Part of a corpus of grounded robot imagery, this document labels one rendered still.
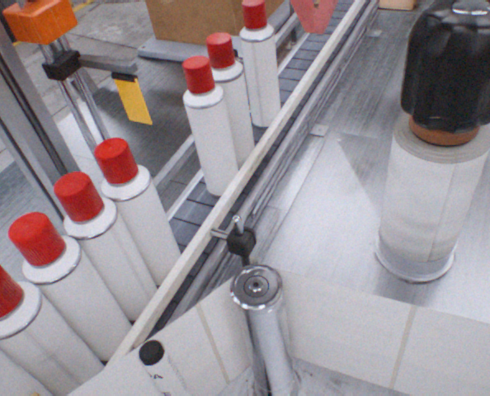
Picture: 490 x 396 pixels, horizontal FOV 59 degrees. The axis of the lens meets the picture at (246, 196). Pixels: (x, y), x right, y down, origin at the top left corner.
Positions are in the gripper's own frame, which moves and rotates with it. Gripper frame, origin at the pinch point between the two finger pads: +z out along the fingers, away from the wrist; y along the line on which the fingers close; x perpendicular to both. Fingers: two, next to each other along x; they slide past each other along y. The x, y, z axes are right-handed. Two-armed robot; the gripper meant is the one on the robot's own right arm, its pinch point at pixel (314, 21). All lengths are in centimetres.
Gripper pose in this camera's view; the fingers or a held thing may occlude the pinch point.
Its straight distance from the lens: 34.7
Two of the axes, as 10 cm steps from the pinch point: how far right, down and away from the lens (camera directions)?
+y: 4.4, -6.7, 5.9
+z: 1.3, 7.0, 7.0
